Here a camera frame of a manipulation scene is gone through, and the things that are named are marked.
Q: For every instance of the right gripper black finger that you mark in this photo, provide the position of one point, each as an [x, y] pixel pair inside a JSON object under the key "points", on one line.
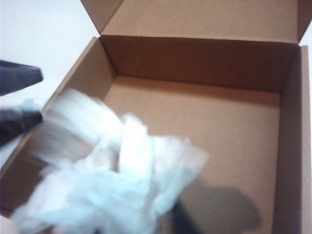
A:
{"points": [[186, 219]]}

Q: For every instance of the brown cardboard box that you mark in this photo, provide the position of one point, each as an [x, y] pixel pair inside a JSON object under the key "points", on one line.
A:
{"points": [[219, 122]]}

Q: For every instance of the small white paper ball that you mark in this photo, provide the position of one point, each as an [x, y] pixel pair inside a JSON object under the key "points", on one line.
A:
{"points": [[97, 195]]}

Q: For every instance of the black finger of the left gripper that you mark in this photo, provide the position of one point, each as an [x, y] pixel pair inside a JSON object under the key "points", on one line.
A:
{"points": [[17, 124], [17, 78]]}

